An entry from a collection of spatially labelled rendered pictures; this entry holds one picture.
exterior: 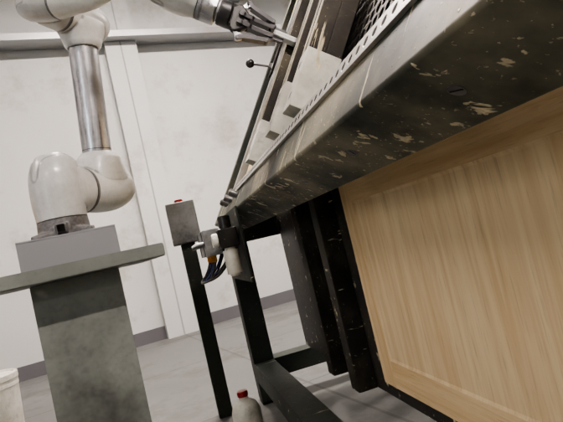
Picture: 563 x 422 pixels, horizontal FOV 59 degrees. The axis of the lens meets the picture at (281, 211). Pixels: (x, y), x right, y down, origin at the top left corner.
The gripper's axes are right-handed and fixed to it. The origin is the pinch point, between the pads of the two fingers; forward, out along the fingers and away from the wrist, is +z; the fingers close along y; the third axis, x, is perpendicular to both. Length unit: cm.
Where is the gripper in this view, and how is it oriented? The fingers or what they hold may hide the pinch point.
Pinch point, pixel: (284, 38)
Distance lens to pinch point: 153.5
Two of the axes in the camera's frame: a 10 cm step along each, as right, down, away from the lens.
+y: 3.0, -9.4, 1.7
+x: -2.1, 1.1, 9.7
